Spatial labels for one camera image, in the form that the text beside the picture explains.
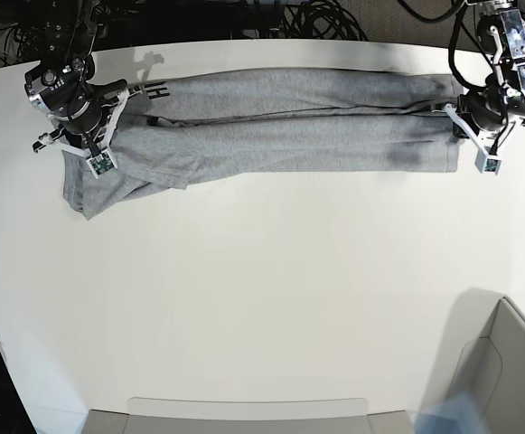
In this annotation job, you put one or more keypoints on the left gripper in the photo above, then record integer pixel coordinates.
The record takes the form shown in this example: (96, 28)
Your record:
(485, 119)

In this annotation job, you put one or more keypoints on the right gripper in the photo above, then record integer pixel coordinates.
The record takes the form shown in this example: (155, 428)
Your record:
(86, 124)

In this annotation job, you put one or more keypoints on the grey T-shirt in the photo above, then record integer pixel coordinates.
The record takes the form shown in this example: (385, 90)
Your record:
(177, 133)

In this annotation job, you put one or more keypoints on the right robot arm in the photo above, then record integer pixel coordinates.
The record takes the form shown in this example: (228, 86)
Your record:
(71, 29)

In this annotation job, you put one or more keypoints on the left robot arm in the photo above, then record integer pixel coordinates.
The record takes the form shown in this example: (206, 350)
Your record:
(497, 30)

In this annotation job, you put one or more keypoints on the white box at right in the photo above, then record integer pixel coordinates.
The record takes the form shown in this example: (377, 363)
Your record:
(491, 369)

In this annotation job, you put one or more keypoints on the blue blurred object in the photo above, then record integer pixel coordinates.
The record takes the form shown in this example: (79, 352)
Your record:
(457, 414)

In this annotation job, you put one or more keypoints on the grey chair at bottom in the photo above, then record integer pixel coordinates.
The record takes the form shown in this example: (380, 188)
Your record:
(145, 415)

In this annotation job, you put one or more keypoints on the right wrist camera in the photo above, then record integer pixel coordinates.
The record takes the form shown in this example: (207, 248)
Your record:
(102, 163)

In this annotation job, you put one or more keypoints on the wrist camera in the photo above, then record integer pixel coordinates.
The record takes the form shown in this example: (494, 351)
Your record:
(102, 163)
(488, 164)

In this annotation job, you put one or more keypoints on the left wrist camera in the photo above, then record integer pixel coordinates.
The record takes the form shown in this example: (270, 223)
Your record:
(488, 164)

